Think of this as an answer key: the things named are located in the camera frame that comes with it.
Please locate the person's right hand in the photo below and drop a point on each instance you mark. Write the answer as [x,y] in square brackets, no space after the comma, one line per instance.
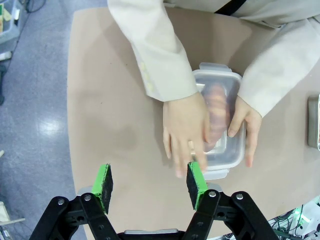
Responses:
[185,125]

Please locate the golden brown croissant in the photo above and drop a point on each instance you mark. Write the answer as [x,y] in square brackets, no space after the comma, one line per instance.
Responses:
[217,112]

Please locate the person's left forearm beige sleeve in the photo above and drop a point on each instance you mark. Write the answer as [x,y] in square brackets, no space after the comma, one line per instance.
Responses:
[280,70]

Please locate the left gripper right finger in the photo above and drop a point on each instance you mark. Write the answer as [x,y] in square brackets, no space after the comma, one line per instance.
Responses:
[197,185]

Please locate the person in beige blazer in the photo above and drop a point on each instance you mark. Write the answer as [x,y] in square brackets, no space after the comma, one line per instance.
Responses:
[262,12]

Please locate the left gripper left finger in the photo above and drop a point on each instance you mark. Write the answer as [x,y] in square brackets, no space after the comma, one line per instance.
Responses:
[102,185]

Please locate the person's right forearm beige sleeve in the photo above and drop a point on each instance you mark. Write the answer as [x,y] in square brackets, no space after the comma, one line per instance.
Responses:
[155,50]

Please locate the person's left hand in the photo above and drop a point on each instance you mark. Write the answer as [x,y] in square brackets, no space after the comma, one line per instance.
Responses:
[250,125]

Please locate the green grain snack bag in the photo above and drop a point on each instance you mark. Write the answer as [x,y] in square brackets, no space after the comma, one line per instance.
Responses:
[4,17]

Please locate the clear plastic snap lid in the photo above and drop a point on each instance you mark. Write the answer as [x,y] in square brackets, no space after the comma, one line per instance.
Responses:
[212,68]

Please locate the clear plastic storage bin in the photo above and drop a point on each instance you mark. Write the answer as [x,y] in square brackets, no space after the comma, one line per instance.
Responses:
[11,27]

